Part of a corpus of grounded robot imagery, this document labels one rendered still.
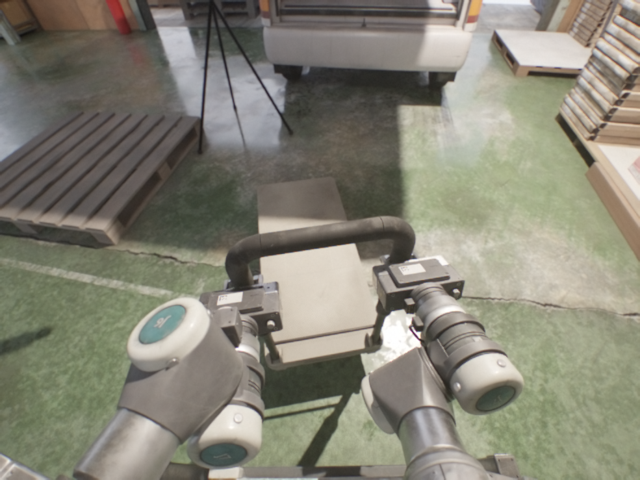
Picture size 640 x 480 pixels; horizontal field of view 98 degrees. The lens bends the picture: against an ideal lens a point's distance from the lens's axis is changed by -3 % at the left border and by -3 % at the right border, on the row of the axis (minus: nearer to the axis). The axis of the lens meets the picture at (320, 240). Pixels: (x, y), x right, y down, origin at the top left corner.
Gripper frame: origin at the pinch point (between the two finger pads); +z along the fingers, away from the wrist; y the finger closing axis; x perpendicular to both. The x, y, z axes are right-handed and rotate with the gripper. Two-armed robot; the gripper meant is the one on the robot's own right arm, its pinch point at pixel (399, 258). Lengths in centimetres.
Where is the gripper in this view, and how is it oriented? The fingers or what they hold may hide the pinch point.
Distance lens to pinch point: 61.8
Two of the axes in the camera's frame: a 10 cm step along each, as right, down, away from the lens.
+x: -0.8, -8.6, -5.1
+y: 9.9, -1.5, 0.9
